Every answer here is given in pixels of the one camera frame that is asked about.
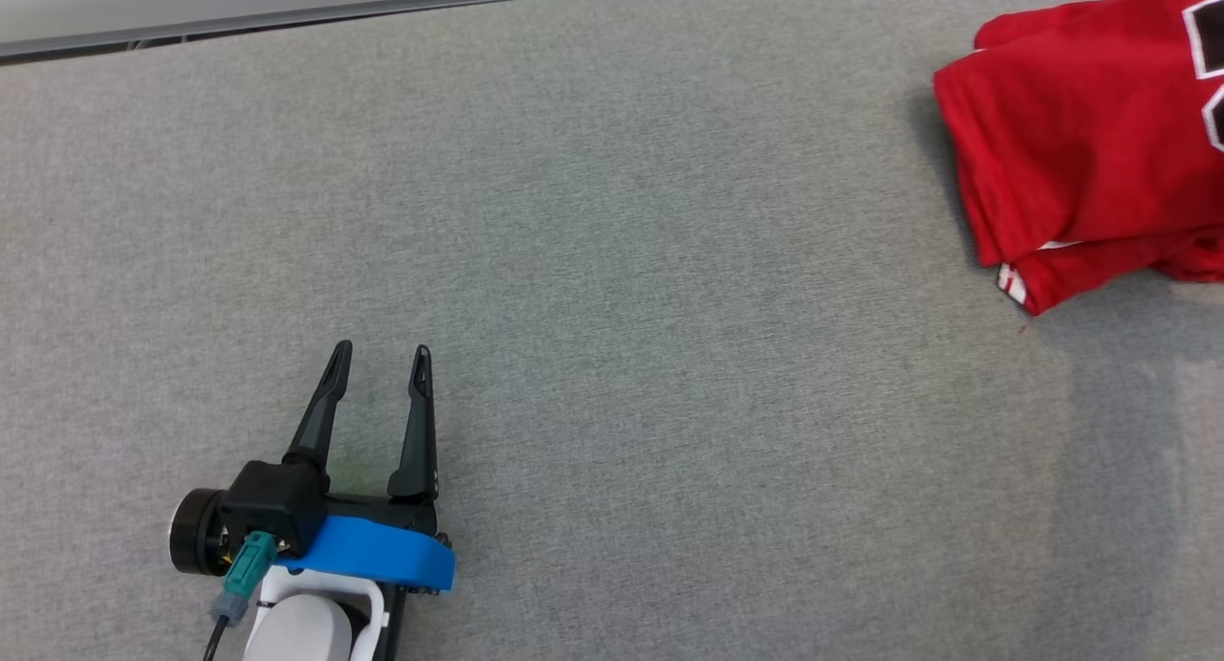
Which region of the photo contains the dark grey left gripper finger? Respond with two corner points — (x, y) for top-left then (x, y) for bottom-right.
(387, 345), (440, 501)
(284, 341), (355, 471)

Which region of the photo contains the left camera cable teal plug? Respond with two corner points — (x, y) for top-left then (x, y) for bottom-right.
(202, 532), (279, 661)

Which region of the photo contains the grey wall base rail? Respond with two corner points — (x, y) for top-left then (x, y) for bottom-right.
(0, 0), (527, 65)

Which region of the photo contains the red jersey with white sleeves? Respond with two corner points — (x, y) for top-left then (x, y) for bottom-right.
(933, 0), (1224, 272)

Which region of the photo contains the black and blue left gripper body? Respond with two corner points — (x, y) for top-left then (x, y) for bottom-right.
(170, 489), (457, 597)

